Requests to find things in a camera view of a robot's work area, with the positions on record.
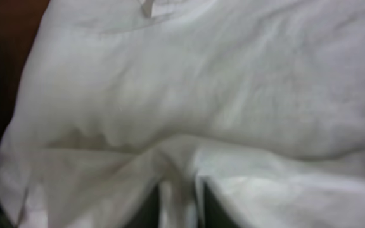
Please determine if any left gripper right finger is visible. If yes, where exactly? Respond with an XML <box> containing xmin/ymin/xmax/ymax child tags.
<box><xmin>196</xmin><ymin>179</ymin><xmax>240</xmax><ymax>228</ymax></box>

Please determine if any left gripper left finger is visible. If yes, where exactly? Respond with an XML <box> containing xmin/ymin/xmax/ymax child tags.
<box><xmin>122</xmin><ymin>184</ymin><xmax>160</xmax><ymax>228</ymax></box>

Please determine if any white t-shirt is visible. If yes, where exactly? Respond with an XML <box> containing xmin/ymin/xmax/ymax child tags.
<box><xmin>0</xmin><ymin>0</ymin><xmax>365</xmax><ymax>227</ymax></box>

